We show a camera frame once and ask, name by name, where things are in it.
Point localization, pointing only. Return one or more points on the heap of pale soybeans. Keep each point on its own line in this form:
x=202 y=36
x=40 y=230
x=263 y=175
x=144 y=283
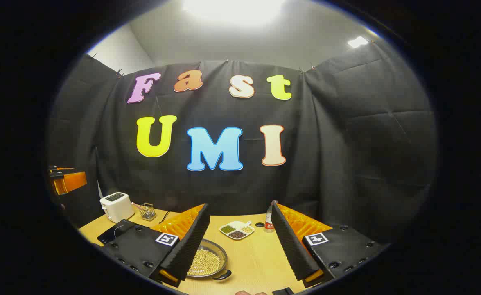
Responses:
x=205 y=262

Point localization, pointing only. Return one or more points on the small ceiling light panel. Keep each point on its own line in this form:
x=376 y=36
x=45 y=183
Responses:
x=358 y=41

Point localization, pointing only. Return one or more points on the clear plastic water bottle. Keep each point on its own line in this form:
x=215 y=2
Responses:
x=268 y=223

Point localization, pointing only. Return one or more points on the black induction cooktop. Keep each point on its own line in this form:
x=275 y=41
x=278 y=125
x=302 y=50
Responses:
x=113 y=233

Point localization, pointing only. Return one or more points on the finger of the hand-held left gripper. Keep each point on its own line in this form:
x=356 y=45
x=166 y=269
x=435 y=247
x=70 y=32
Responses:
x=70 y=183

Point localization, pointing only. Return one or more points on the white divided bean dish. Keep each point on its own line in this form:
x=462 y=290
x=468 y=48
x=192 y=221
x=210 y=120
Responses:
x=236 y=229

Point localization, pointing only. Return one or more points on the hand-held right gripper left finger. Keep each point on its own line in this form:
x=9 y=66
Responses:
x=193 y=241

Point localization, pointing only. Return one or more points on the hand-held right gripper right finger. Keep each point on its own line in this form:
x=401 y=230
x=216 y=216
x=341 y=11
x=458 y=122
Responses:
x=291 y=246

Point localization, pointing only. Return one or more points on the white toaster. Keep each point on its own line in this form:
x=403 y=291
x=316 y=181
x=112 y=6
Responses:
x=115 y=205

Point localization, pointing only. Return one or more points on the large ceiling light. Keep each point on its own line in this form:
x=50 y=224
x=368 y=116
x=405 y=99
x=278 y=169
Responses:
x=232 y=10

